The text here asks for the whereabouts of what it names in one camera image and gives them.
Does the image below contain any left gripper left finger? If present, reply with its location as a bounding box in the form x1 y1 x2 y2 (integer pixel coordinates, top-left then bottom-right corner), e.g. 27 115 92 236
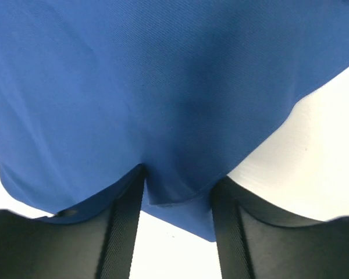
0 165 145 278

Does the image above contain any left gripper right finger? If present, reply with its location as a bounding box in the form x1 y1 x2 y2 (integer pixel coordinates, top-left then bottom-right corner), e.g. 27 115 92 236
211 177 349 279

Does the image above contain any blue surgical drape cloth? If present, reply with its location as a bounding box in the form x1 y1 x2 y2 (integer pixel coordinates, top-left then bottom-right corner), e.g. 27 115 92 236
0 1 349 241

